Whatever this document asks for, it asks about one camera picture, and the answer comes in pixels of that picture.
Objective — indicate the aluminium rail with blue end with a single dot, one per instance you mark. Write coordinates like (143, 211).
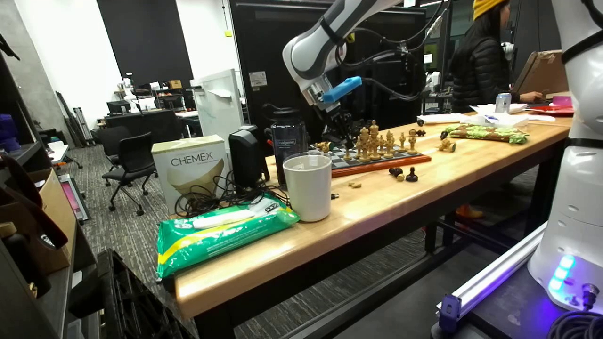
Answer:
(452, 307)

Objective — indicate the green plastic bag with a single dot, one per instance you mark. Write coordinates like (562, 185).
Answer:
(183, 243)

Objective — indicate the open cardboard box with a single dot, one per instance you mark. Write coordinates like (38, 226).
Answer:
(543, 72)

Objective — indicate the black office chair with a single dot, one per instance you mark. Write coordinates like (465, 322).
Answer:
(134, 162)

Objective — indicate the person in black jacket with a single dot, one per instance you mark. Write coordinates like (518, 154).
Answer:
(479, 64)

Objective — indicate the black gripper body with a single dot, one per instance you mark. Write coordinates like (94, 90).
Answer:
(341, 126)

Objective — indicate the chemex cardboard box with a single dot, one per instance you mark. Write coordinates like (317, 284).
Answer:
(190, 164)

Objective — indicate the white cylindrical cup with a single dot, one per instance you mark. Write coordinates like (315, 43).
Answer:
(309, 185)

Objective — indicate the dark chess piece upright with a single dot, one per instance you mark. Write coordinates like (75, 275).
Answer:
(411, 175)

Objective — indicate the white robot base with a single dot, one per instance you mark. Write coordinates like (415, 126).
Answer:
(569, 256)

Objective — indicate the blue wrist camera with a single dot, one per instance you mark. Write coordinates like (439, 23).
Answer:
(345, 87)

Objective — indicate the wooden framed chess board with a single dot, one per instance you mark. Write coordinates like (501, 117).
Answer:
(349, 162)

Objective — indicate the dark chess piece lying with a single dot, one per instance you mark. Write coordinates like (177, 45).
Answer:
(396, 171)

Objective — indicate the yellow chess piece on board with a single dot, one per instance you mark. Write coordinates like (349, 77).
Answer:
(322, 147)

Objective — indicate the yellow chess pieces cluster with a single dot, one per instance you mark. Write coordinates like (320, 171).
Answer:
(447, 145)

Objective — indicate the green snack bag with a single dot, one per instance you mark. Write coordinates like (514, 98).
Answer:
(488, 132)

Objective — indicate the dark water bottle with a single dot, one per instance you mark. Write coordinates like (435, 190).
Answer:
(288, 138)

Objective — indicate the brown cardboard box left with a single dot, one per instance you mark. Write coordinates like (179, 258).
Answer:
(38, 222)

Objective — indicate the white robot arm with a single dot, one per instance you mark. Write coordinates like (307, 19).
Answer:
(309, 55)

